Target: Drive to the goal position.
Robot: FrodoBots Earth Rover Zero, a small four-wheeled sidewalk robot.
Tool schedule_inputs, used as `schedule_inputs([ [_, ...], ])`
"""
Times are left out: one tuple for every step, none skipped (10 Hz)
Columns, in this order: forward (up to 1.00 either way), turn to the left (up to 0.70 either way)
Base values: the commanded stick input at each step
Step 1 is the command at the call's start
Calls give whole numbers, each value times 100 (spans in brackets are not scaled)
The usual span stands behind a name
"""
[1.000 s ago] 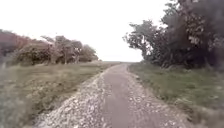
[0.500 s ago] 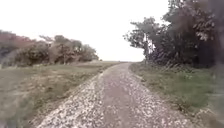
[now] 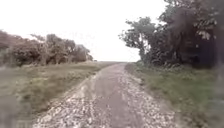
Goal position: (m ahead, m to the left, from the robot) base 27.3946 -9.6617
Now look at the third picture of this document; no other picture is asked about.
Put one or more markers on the group of dark trees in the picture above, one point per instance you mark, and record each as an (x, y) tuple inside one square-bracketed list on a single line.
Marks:
[(186, 36)]

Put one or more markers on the grass field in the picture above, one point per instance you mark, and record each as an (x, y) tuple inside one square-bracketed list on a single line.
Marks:
[(40, 83)]

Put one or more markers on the grey gravel track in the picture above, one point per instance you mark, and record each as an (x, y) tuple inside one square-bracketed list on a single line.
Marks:
[(110, 100)]

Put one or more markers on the grass verge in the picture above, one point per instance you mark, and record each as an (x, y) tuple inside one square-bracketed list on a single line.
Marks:
[(180, 86)]

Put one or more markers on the row of bushy trees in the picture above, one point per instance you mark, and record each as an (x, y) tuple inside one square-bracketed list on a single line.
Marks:
[(50, 50)]

